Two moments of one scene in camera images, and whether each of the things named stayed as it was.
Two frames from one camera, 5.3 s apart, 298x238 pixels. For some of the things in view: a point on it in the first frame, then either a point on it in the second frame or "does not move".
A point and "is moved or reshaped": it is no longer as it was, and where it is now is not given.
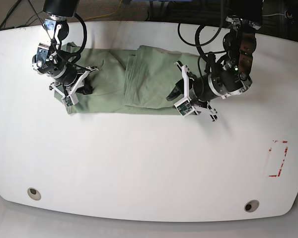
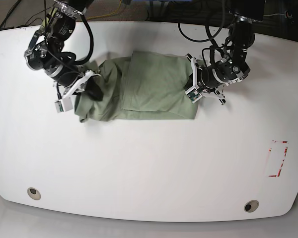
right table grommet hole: (251, 206) does not move
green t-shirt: (138, 81) is moved or reshaped
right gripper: (198, 104) to (205, 79)
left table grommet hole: (34, 194) does not move
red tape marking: (285, 153) does not move
